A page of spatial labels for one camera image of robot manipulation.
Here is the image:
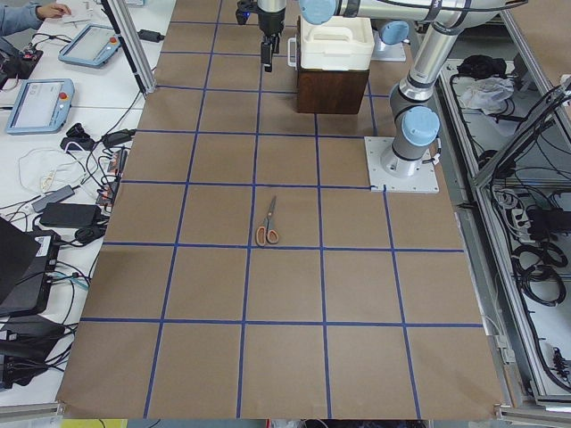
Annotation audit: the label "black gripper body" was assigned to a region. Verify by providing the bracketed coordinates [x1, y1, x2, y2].
[258, 8, 286, 45]

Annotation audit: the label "white drawer handle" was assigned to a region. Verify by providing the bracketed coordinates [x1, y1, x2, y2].
[287, 37, 297, 69]

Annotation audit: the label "orange handled grey scissors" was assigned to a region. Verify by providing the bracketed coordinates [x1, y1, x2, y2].
[255, 195, 279, 247]

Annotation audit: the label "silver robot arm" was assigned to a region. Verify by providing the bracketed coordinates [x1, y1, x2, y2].
[300, 1, 507, 178]
[257, 0, 286, 72]

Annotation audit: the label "dark wooden drawer cabinet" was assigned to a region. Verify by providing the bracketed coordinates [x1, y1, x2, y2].
[296, 68, 369, 115]

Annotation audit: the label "person hand at desk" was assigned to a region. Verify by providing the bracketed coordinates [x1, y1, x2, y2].
[36, 3, 71, 21]

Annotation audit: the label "cream plastic tray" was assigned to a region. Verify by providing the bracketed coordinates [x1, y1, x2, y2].
[300, 16, 375, 71]

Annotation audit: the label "blue teach pendant far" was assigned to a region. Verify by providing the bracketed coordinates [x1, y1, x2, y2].
[58, 24, 120, 68]

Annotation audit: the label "blue teach pendant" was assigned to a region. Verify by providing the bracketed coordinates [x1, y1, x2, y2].
[58, 24, 120, 68]
[5, 78, 75, 136]

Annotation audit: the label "white crumpled cloth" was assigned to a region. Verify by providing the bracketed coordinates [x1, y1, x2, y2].
[459, 78, 514, 114]

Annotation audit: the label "blue teach pendant near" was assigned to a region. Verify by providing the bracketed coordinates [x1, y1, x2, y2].
[5, 78, 75, 136]

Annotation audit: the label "black power adapter brick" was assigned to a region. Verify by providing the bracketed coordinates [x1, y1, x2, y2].
[39, 202, 101, 228]

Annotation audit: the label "black laptop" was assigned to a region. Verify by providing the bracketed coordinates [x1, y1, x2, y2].
[1, 219, 60, 317]

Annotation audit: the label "aluminium frame post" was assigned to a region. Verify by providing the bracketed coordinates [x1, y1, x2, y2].
[101, 0, 156, 96]

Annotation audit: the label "white coiled cable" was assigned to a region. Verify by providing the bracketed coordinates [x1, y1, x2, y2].
[18, 148, 88, 195]

